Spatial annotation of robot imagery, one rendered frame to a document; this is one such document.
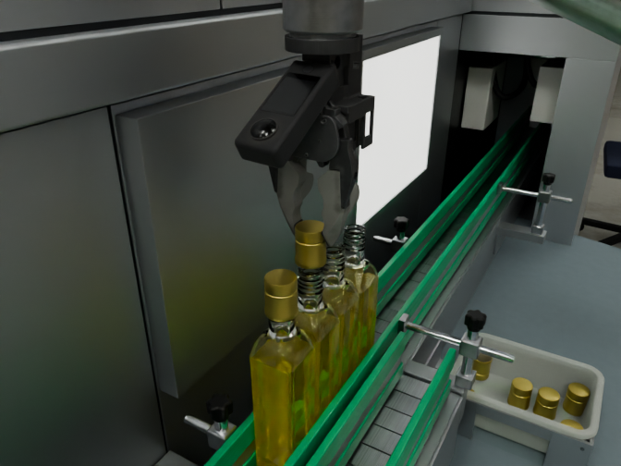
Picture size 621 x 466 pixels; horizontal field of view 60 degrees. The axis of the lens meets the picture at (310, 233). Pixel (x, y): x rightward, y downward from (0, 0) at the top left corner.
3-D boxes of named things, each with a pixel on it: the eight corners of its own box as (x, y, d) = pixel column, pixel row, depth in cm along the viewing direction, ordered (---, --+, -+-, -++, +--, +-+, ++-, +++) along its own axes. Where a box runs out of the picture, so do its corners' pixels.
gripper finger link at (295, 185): (320, 222, 64) (332, 150, 59) (293, 241, 59) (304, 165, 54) (298, 212, 65) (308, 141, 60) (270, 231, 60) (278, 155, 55)
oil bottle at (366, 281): (340, 366, 84) (345, 247, 75) (373, 379, 82) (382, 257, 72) (322, 388, 80) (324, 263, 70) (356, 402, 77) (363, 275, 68)
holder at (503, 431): (439, 358, 106) (443, 325, 102) (591, 410, 93) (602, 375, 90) (407, 414, 93) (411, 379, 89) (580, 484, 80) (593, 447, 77)
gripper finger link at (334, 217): (372, 231, 60) (365, 151, 57) (348, 253, 56) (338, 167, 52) (348, 228, 62) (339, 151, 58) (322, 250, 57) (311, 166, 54)
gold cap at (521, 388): (530, 400, 93) (535, 381, 91) (526, 413, 90) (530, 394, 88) (510, 393, 94) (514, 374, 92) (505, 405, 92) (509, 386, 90)
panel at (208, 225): (417, 170, 135) (431, 26, 120) (428, 172, 134) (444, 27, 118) (160, 390, 66) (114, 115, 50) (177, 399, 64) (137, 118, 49)
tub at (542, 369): (466, 364, 103) (472, 327, 99) (593, 408, 93) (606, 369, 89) (437, 424, 90) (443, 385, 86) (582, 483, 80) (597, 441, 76)
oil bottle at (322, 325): (303, 415, 75) (302, 286, 66) (338, 431, 73) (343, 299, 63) (281, 442, 71) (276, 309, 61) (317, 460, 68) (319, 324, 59)
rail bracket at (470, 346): (400, 353, 86) (407, 288, 81) (507, 391, 79) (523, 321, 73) (393, 364, 84) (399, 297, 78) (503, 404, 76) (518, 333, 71)
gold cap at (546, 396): (556, 410, 91) (562, 390, 89) (553, 424, 88) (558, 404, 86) (534, 402, 92) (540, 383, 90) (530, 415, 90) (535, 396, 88)
